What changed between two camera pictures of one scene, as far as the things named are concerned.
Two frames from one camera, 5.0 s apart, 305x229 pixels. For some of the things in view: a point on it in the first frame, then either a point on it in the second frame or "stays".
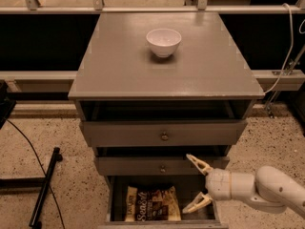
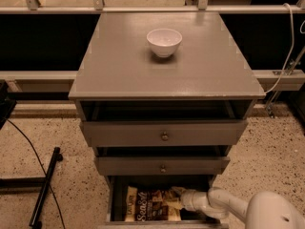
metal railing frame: [64, 81] stays
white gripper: [218, 182] to [190, 198]
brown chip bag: [159, 204] stays
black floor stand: [35, 182] stays
